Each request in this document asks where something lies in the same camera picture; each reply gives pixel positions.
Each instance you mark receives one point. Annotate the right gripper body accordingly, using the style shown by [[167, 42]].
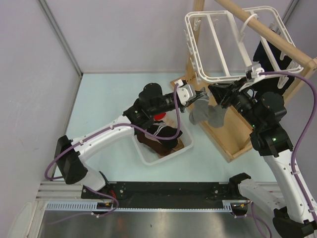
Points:
[[243, 102]]

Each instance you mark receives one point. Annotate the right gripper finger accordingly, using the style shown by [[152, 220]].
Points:
[[220, 90], [223, 99]]

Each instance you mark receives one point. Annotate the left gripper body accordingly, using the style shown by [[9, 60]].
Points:
[[182, 106]]

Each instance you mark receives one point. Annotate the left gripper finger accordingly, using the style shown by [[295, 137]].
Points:
[[199, 97], [201, 93]]

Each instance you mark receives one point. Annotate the grey socks pair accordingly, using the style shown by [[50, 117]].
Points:
[[202, 111]]

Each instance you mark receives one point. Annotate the white clip hanger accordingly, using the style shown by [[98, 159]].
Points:
[[221, 47]]

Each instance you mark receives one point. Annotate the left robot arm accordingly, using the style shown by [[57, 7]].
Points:
[[71, 155]]

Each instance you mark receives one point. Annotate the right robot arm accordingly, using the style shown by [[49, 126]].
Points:
[[294, 216]]

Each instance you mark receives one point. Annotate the white corner clip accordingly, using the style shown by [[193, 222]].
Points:
[[198, 80]]

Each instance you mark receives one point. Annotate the black striped socks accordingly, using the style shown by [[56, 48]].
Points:
[[166, 134]]

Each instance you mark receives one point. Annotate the black hanging socks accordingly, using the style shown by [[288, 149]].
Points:
[[270, 85]]

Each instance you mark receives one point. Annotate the brown striped socks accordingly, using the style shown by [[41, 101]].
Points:
[[161, 149]]

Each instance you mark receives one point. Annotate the white plastic basket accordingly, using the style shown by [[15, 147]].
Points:
[[149, 157]]

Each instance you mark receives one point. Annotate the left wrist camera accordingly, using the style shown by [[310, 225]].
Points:
[[184, 90]]

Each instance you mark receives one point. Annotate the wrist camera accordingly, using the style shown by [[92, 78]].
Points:
[[252, 76], [184, 90]]

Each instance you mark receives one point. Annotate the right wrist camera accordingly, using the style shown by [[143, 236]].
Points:
[[252, 76]]

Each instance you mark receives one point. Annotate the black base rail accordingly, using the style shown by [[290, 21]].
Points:
[[171, 195]]

